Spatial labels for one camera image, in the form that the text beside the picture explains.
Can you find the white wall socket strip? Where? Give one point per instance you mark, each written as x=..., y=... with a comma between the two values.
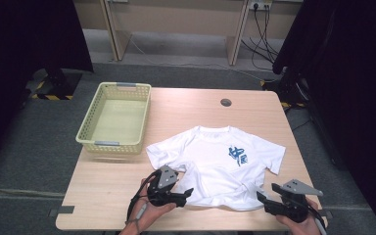
x=259, y=4

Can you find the pale yellow plastic basket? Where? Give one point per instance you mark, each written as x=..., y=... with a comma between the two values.
x=116, y=120

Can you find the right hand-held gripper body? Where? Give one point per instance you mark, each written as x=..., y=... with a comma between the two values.
x=292, y=205

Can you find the black curtain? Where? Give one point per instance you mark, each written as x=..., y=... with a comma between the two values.
x=346, y=81
x=23, y=49

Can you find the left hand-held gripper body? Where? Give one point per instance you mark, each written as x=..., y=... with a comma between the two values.
x=161, y=191

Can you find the beige wooden desk frame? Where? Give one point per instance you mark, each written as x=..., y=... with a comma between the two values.
x=176, y=19

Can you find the person's right hand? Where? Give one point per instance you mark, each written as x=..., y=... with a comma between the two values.
x=302, y=226

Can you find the white t-shirt blue print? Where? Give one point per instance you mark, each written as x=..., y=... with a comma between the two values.
x=222, y=163

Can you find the black stand base hazard tape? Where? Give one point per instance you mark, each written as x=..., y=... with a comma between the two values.
x=54, y=86
x=287, y=89

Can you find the grey tape strip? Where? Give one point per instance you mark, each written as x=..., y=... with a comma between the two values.
x=66, y=209
x=327, y=213

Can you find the person's left hand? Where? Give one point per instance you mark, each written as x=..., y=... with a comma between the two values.
x=151, y=215

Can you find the grey round table grommet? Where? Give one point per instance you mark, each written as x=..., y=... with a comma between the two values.
x=225, y=102

